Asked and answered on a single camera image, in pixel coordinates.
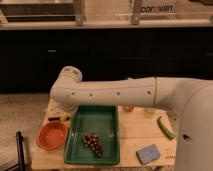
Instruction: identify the red bowl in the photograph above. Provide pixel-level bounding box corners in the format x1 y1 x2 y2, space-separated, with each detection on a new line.
36 121 68 150

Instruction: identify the blue sponge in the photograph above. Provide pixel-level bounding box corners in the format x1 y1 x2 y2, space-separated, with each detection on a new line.
136 144 161 164

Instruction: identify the dark cabinet counter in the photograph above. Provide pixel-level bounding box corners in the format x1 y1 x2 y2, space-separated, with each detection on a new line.
0 23 213 93

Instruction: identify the black chair back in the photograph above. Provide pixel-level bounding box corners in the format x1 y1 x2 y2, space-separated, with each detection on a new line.
0 131 26 171

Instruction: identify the green plastic tray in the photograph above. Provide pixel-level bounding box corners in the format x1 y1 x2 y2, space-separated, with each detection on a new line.
64 106 120 165

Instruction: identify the green cucumber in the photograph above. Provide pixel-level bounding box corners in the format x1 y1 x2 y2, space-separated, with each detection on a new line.
157 116 175 140

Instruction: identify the small orange fruit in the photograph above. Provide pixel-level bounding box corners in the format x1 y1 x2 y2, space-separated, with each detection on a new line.
123 106 134 112

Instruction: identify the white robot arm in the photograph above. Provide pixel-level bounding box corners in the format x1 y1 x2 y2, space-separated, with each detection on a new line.
50 66 213 171

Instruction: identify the dark grape bunch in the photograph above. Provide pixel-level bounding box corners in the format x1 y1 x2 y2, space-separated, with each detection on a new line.
82 133 103 157

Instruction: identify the white cardboard box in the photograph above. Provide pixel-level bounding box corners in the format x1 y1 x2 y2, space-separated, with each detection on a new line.
129 0 176 20

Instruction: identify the small green fruit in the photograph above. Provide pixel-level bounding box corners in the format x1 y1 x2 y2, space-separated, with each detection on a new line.
144 108 156 116

